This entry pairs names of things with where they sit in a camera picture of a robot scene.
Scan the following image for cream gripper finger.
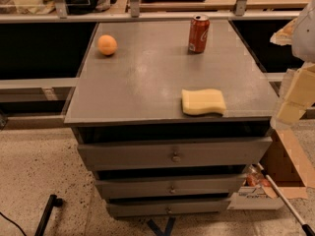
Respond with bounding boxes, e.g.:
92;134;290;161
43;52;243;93
276;64;315;125

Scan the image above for black stand leg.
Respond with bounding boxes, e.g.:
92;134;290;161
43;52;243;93
34;195;63;236

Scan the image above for top grey drawer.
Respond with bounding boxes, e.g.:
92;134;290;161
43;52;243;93
78;137;272;171

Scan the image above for grey drawer cabinet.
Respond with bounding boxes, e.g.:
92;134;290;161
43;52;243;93
65;21;277;205

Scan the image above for cardboard box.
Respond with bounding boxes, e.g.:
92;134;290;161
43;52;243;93
228;129;315;209

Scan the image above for orange fruit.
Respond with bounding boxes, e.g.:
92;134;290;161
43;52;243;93
97;35;118;56

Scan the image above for bottom grey drawer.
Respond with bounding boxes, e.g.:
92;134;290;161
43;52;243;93
106;199;230;218

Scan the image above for red coke can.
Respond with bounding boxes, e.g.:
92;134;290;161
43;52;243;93
188;14;210;53

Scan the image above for grey drawer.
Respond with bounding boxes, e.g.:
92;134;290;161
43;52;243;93
95;174;245;200
78;137;272;171
106;199;230;218

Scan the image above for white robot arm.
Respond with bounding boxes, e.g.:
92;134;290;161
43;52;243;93
270;0;315;129

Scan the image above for middle grey drawer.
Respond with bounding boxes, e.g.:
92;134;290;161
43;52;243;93
95;174;245;200

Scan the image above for yellow sponge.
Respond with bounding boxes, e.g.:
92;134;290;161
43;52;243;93
181;88;226;116

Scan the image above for blue tape cross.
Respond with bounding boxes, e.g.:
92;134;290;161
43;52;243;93
146;216;177;236

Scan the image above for black cable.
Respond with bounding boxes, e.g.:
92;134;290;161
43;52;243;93
0;211;28;236

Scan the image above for white pole black handle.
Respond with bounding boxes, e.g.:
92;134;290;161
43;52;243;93
257;163;315;236

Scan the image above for metal railing frame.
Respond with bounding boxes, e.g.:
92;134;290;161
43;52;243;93
0;0;311;24

